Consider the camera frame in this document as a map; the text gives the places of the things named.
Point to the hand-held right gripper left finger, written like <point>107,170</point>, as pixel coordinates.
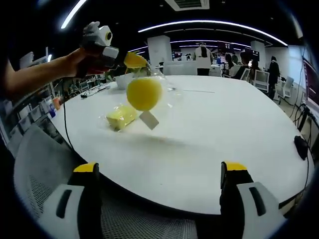
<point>82,206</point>

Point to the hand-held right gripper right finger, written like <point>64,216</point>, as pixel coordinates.
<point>236,204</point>

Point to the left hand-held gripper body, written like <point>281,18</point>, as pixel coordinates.
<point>97,52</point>

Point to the round yellow silicone block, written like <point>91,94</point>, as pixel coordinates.
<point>144,93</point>

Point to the clear plastic bag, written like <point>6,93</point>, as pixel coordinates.
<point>104,117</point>
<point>172,84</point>

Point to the rectangular yellow silicone block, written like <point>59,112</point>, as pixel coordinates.
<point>122,117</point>

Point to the white tag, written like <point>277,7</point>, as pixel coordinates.
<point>149,120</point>

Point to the person's left hand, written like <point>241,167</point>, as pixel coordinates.
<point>77,62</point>

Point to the green plant in white pot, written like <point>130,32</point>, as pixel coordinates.
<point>124,81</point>

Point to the white pillar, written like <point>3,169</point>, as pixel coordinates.
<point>159,54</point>

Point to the ceiling light strip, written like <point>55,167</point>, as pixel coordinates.
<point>214,25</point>
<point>73,13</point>
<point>211,41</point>

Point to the grey mesh office chair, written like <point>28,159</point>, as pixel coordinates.
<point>45,154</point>

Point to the ceiling air vent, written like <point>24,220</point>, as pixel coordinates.
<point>187,3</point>

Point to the black computer mouse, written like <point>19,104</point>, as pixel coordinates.
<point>301,148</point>

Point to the storage shelf with bins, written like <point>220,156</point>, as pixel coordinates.
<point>32,112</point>

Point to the white office chair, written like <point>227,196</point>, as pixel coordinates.
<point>285,89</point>
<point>261,79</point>

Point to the dark red screen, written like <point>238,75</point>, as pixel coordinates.
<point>311,82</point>

